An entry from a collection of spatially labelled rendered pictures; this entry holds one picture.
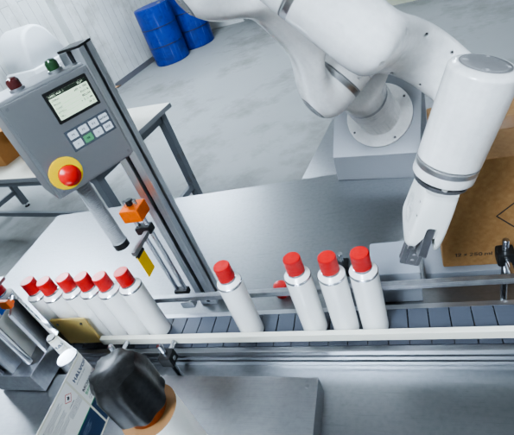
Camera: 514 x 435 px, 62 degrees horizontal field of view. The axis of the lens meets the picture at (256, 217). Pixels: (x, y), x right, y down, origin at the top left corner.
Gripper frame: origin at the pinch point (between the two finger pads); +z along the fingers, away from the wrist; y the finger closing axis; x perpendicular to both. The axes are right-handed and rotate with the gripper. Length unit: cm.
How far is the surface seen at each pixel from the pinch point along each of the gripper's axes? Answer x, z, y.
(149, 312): -49, 29, 2
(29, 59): -354, 135, -353
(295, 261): -18.6, 5.7, 1.3
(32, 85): -65, -19, -4
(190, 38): -270, 192, -637
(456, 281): 10.2, 8.2, -3.4
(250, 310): -26.4, 21.2, 2.1
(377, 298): -3.2, 10.5, 1.8
